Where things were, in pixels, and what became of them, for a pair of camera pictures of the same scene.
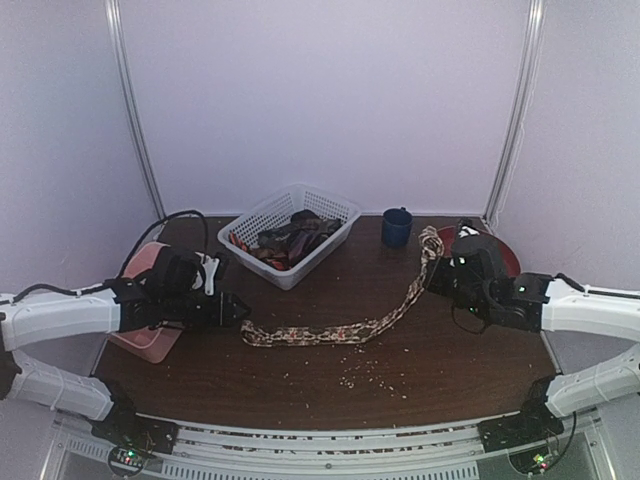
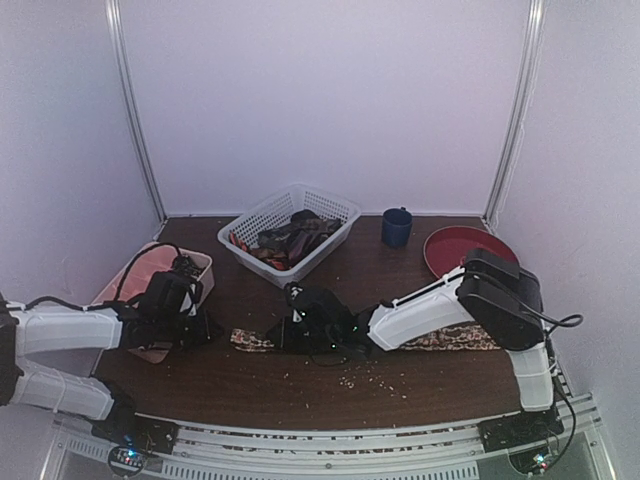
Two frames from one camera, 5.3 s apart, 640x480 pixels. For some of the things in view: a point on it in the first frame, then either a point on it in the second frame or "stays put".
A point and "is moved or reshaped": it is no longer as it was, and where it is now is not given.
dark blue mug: [396, 227] stays put
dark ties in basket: [281, 247] stays put
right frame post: [532, 49] stays put
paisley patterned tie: [431, 249] is moved or reshaped
